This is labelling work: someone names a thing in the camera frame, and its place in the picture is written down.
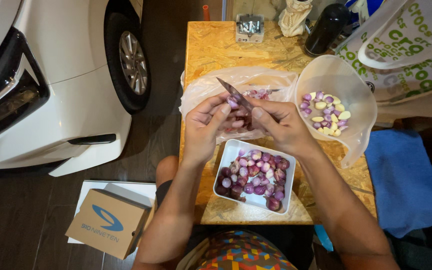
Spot person's left hand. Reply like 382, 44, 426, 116
182, 93, 245, 166

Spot person's right hand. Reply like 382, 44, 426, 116
244, 97, 320, 159

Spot small paring knife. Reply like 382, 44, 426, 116
216, 77, 255, 112

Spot white square container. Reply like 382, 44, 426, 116
213, 139, 297, 216

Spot shallot peel scraps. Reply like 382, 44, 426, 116
244, 89, 274, 101

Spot heap of peeled shallots and garlic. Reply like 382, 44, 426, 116
299, 91, 352, 138

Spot clear plastic bag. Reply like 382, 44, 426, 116
179, 66, 299, 145

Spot pile of unpeeled shallots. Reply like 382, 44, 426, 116
216, 149, 291, 212

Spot clear plastic jug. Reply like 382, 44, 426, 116
293, 55, 378, 169

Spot black flask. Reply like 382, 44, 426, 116
304, 3, 351, 58

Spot small white box of batteries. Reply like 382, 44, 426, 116
235, 13, 265, 44

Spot white figurine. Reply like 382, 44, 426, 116
278, 0, 314, 38

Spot light blue strip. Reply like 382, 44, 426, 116
314, 224, 334, 253

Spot multicoloured patterned shorts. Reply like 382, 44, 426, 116
176, 229, 300, 270

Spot blue cloth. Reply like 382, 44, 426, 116
364, 129, 432, 239

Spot brown cardboard box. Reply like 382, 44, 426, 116
65, 188, 153, 261

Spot white car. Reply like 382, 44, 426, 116
0, 0, 152, 178

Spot white green printed shopping bag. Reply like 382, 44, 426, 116
335, 0, 432, 103

